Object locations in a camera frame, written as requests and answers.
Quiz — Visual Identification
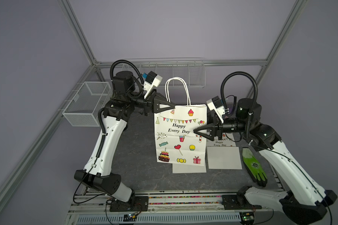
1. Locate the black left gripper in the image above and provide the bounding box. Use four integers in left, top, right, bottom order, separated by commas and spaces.
129, 89, 175, 117

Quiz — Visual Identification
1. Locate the large white party paper bag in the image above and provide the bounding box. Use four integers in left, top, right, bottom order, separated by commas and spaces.
206, 138, 242, 170

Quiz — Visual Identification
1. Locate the small white party paper bag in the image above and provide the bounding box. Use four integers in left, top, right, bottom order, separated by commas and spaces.
172, 164, 207, 174

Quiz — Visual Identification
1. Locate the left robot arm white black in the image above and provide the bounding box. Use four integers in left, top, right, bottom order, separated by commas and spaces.
74, 60, 175, 204

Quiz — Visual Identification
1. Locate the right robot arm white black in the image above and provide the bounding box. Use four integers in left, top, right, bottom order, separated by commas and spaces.
194, 71, 338, 225

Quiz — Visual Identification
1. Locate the green black work glove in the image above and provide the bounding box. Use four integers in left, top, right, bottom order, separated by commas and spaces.
242, 148, 268, 188

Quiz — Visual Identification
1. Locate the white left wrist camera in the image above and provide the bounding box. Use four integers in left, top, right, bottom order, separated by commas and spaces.
143, 71, 162, 100

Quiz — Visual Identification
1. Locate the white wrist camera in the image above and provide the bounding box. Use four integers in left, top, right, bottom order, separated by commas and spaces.
206, 95, 237, 123
143, 71, 162, 100

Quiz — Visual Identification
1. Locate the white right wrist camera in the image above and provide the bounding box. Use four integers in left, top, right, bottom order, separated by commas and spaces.
206, 95, 237, 123

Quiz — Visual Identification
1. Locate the white wire wall shelf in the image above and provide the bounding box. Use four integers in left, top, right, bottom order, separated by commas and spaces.
128, 58, 206, 88

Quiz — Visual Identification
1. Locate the white wire side basket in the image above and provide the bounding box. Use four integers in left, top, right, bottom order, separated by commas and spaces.
62, 82, 113, 127

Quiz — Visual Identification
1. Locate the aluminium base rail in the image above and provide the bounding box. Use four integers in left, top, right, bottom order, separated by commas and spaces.
64, 190, 292, 225

